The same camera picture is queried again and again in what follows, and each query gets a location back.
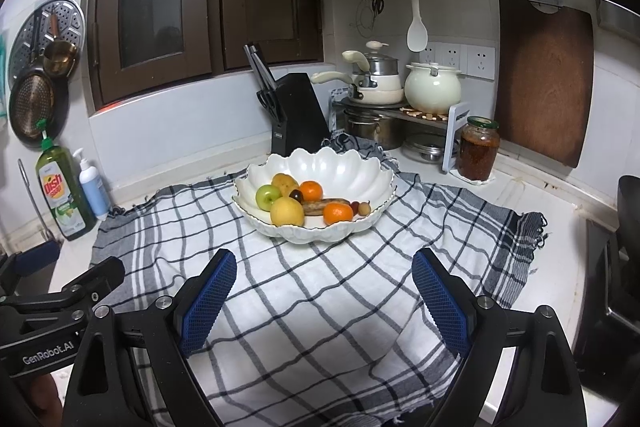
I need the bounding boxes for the small copper pot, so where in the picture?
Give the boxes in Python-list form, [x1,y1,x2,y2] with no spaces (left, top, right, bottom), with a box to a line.
[41,12,80,75]

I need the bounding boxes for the large steel stockpot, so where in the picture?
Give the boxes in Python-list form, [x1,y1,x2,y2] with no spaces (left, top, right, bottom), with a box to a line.
[344,111,406,151]

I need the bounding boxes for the dark wooden window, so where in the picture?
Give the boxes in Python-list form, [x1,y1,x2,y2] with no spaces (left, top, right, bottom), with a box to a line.
[82,0,326,118]

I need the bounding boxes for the steel pot cream handle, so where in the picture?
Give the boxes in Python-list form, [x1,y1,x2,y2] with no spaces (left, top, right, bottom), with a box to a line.
[341,41,401,78]

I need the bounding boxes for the cream ceramic casserole pot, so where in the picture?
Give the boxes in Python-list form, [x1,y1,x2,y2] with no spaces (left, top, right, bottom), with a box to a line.
[404,62,463,114]

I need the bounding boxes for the blue pump bottle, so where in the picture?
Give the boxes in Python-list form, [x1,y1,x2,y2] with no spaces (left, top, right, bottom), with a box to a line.
[74,148,112,222]

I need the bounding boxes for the black gas stove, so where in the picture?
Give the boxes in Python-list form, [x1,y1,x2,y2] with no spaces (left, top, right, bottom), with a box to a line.
[575,174,640,388]

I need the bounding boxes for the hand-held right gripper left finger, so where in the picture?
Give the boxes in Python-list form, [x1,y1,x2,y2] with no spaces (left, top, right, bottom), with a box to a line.
[62,249,238,427]

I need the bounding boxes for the dark perforated pan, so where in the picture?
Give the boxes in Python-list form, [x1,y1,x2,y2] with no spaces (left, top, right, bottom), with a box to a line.
[8,9,69,148]

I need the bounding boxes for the glass jar brown paste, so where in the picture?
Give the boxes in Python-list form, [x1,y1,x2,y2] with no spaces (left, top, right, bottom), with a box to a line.
[457,116,501,182]

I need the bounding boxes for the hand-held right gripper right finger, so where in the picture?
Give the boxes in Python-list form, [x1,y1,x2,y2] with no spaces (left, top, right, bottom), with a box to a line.
[411,248,587,427]

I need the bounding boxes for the teal plastic bag pack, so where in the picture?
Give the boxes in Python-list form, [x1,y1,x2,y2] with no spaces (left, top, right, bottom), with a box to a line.
[0,32,10,130]

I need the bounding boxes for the white counter shelf rack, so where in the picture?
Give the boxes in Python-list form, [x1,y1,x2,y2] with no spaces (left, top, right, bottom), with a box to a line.
[330,89,471,172]

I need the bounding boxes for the brown wooden cutting board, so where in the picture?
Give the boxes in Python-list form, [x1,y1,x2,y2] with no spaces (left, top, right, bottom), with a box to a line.
[494,0,595,169]

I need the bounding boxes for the white rice spoon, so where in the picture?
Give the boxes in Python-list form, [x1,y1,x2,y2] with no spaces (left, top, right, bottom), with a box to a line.
[406,0,429,52]

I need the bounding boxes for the black knife block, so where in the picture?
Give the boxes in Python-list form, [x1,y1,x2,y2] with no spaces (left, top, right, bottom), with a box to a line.
[270,73,328,156]

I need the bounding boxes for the black white checked cloth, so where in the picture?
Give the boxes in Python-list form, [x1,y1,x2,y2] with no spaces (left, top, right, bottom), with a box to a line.
[89,132,548,427]

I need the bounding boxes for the white coaster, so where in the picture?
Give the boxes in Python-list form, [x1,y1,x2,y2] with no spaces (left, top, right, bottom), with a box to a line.
[452,172,496,186]

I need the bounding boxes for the white scalloped bowl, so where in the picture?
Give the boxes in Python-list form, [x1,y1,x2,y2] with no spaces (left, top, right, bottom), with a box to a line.
[232,147,396,238]

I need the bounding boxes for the green dish soap bottle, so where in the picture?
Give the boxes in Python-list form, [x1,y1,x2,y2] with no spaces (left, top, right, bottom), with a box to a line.
[35,119,98,242]

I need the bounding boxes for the steel handled knife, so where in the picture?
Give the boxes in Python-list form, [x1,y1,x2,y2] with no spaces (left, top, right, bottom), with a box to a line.
[250,43,277,92]
[244,44,271,92]

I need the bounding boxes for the yellow lemon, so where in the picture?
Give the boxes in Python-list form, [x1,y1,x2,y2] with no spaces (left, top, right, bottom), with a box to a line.
[270,197,305,228]

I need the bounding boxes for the spotted banana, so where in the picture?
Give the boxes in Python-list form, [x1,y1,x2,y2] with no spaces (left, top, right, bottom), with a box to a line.
[301,198,351,216]

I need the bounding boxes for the steel pan lid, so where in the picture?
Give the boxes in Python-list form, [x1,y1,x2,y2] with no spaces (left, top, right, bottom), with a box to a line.
[401,133,458,164]

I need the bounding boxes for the thin curved chrome faucet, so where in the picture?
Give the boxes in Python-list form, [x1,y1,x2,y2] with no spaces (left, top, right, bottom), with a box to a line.
[17,158,56,240]

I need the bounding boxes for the white saucepan cream handle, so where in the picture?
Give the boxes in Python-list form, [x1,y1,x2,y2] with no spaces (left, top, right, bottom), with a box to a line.
[310,71,405,105]

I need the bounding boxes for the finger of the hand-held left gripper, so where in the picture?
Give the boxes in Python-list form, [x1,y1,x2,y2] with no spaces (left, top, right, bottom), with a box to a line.
[0,239,62,295]
[0,256,126,309]

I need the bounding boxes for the orange mandarin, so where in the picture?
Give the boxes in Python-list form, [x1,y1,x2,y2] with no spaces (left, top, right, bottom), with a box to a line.
[322,202,353,225]
[299,180,324,202]

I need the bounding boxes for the person's left hand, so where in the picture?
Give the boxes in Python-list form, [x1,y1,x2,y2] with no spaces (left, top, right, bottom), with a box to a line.
[15,372,66,427]

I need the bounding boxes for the green apple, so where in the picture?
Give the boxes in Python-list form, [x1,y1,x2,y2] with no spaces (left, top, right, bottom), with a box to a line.
[256,185,282,210]

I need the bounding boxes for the wire ring trivet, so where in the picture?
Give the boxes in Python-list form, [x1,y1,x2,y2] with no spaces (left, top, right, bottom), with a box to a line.
[355,0,377,40]

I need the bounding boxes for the black kitchen scissors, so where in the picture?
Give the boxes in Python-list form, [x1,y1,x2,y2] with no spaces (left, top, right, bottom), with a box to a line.
[256,88,283,118]

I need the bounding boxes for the yellow mango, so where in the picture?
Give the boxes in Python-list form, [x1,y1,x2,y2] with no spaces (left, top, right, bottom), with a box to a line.
[271,173,300,198]

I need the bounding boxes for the wooden trivet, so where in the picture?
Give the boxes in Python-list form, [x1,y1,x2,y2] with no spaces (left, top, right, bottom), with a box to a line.
[400,106,448,122]

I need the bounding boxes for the perforated steel steamer plate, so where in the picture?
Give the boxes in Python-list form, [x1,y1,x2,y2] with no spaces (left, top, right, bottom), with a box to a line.
[7,0,86,92]

